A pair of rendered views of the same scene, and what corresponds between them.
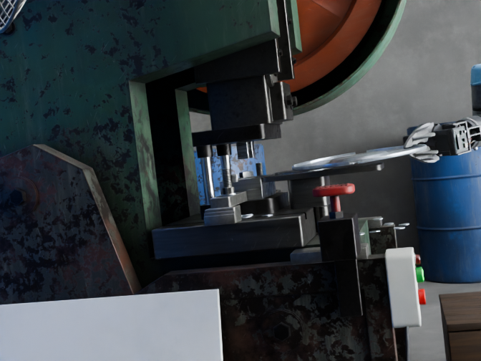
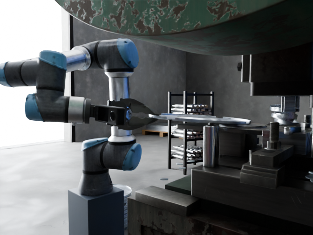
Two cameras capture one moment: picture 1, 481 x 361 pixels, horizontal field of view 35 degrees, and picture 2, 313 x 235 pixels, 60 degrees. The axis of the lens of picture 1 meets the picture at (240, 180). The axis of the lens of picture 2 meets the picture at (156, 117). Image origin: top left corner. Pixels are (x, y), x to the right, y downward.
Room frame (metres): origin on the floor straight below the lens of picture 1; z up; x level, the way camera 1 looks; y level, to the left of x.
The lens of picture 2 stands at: (2.41, -0.03, 0.85)
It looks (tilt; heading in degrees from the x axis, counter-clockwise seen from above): 4 degrees down; 206
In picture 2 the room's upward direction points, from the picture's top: straight up
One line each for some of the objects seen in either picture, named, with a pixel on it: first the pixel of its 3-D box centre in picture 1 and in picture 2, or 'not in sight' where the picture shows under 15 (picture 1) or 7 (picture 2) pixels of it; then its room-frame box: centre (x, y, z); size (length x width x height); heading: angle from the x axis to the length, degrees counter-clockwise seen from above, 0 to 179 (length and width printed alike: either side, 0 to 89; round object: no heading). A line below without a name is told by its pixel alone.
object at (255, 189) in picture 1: (248, 188); (291, 138); (1.68, -0.02, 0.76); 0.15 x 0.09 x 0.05; 166
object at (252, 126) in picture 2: (327, 198); (225, 147); (1.64, -0.18, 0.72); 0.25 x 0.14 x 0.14; 76
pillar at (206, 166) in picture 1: (207, 171); not in sight; (1.61, 0.07, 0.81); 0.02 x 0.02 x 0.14
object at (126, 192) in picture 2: not in sight; (110, 191); (0.91, -1.09, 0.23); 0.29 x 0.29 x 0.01
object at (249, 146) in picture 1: (246, 150); (290, 104); (1.68, -0.02, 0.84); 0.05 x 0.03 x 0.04; 166
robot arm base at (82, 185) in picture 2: not in sight; (95, 178); (1.45, -0.79, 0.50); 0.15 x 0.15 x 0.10
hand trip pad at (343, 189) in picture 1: (335, 207); not in sight; (1.30, -0.16, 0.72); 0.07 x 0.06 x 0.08; 76
